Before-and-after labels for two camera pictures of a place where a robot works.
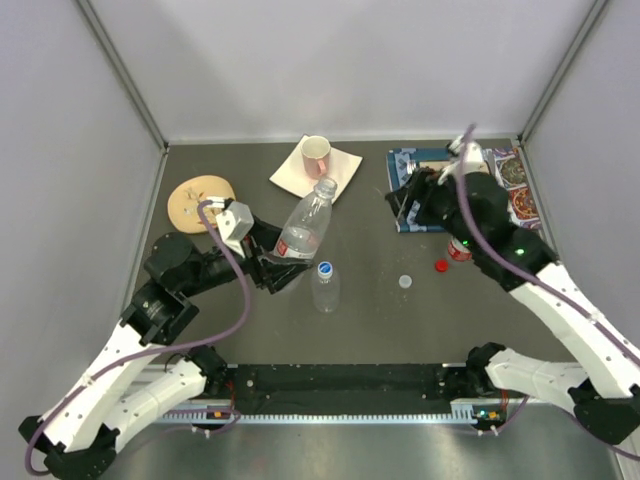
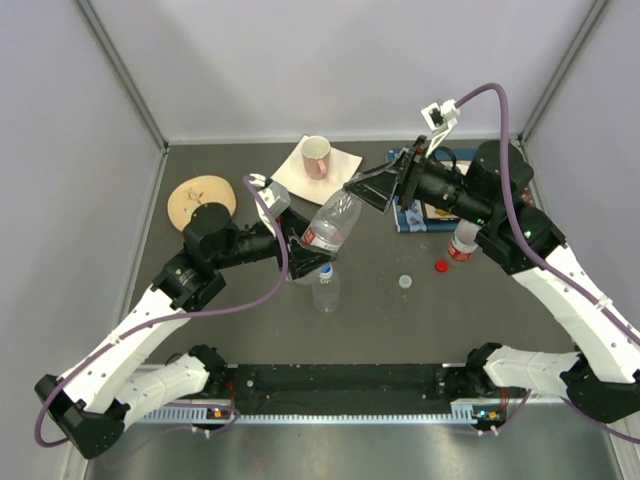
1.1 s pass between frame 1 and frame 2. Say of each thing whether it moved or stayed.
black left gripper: moved
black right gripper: moved
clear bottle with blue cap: stayed
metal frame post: stayed
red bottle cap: stayed
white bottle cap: stayed
